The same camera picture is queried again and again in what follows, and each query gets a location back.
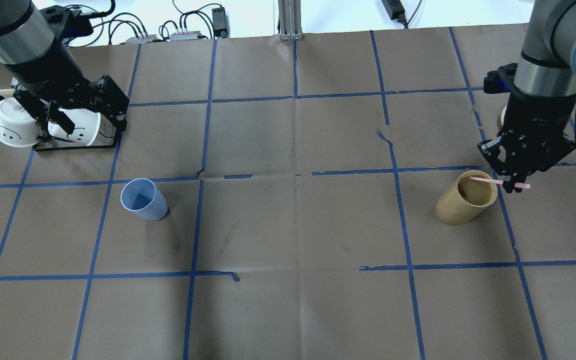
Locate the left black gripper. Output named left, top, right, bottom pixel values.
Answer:
left=13, top=75, right=130, bottom=142

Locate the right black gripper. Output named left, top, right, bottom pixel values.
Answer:
left=477, top=92, right=576, bottom=194

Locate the pink chopstick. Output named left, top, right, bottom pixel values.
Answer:
left=469, top=177, right=531, bottom=189

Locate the light blue cup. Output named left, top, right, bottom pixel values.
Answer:
left=119, top=178, right=169, bottom=221

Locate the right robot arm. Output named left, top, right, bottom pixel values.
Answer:
left=477, top=0, right=576, bottom=193

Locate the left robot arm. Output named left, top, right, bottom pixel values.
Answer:
left=0, top=0, right=130, bottom=152

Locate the bamboo wooden cup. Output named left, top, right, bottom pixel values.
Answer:
left=435, top=170, right=498, bottom=226

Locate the white smiley mug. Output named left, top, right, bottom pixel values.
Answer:
left=49, top=108, right=101, bottom=146

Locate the round wooden stand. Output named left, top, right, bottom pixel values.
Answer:
left=496, top=105, right=507, bottom=131

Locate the white mug with label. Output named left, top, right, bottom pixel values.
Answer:
left=0, top=97, right=42, bottom=148

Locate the black power adapter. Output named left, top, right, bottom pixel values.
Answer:
left=211, top=6, right=230, bottom=36

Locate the black wire mug rack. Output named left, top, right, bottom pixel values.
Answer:
left=14, top=75, right=121, bottom=153

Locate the wooden rack handle bar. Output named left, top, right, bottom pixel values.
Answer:
left=0, top=88, right=15, bottom=97

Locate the aluminium frame post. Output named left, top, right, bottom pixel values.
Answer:
left=278, top=0, right=304, bottom=41

